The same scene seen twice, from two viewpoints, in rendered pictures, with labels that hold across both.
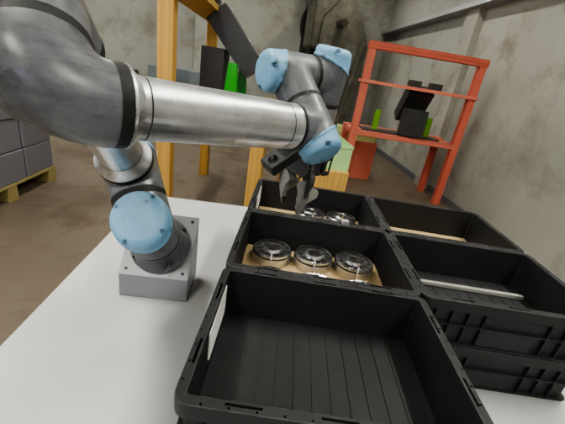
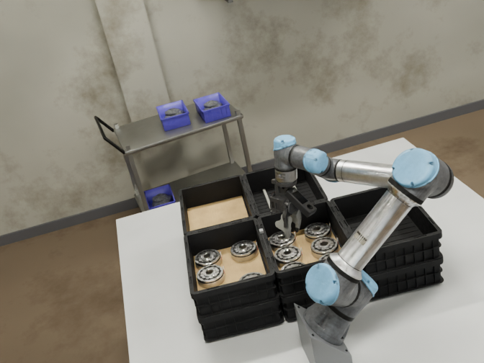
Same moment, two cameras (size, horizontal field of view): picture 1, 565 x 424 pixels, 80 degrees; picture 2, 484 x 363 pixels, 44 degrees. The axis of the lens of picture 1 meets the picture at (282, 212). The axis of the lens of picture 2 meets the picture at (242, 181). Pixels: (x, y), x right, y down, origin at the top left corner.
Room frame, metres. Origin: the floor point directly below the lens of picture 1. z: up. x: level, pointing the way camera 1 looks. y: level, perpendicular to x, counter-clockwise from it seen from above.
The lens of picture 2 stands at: (0.97, 1.78, 2.17)
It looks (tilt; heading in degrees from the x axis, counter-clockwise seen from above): 27 degrees down; 268
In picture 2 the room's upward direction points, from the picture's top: 12 degrees counter-clockwise
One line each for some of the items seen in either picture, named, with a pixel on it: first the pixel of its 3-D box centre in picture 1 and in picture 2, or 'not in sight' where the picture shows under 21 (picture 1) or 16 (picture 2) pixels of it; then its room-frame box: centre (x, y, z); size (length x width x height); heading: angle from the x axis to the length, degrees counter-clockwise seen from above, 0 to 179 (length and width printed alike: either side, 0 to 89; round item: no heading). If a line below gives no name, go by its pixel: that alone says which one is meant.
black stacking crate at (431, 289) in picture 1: (475, 292); (284, 198); (0.72, -0.50, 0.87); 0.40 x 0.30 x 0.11; 91
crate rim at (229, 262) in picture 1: (319, 249); (305, 235); (0.72, -0.10, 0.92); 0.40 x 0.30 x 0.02; 91
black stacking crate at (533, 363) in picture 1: (459, 326); not in sight; (0.72, -0.50, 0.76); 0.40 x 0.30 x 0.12; 91
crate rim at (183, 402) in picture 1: (329, 341); (382, 217); (0.42, -0.11, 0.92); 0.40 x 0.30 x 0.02; 91
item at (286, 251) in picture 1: (272, 248); (294, 270); (0.79, 0.01, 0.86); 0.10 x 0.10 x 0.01
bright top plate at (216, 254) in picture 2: (340, 217); (207, 257); (1.10, -0.21, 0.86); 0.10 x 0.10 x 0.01
